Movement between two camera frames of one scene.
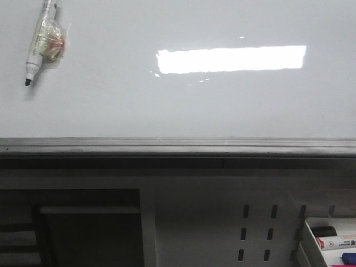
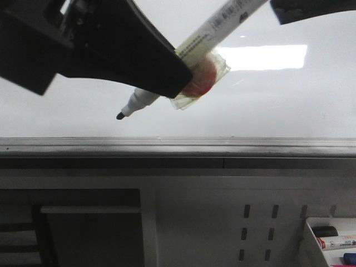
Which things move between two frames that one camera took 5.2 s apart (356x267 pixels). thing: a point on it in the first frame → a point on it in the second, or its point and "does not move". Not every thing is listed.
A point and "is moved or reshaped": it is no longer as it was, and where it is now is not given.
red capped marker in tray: x=330 y=242 does not move
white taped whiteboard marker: x=48 y=42 is moved or reshaped
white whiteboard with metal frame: x=182 y=78 does not move
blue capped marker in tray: x=349 y=258 does not move
